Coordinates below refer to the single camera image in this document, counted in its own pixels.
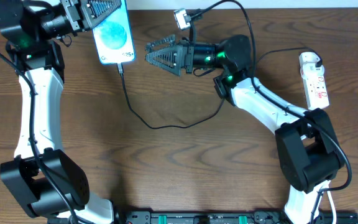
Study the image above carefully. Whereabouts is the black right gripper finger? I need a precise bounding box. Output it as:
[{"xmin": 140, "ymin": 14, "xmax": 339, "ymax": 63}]
[
  {"xmin": 145, "ymin": 44, "xmax": 184, "ymax": 77},
  {"xmin": 145, "ymin": 34, "xmax": 176, "ymax": 53}
]

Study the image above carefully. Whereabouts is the blue Galaxy smartphone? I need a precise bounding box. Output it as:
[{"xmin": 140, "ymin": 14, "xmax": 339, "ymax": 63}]
[{"xmin": 93, "ymin": 0, "xmax": 135, "ymax": 65}]

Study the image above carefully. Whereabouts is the black charger cable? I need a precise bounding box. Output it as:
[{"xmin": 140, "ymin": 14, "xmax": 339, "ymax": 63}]
[{"xmin": 116, "ymin": 47, "xmax": 323, "ymax": 129}]

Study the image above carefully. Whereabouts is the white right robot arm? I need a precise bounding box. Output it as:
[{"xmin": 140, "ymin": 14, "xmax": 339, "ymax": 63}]
[{"xmin": 145, "ymin": 35, "xmax": 349, "ymax": 223}]

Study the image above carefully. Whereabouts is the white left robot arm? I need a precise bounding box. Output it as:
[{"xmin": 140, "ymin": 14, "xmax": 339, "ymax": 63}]
[{"xmin": 0, "ymin": 0, "xmax": 122, "ymax": 223}]

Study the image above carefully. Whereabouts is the white power strip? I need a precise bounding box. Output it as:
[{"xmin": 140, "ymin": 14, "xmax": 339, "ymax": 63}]
[{"xmin": 303, "ymin": 75, "xmax": 329, "ymax": 110}]

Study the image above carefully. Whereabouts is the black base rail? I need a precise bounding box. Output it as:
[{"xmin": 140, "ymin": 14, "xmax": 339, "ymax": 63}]
[{"xmin": 116, "ymin": 210, "xmax": 358, "ymax": 224}]

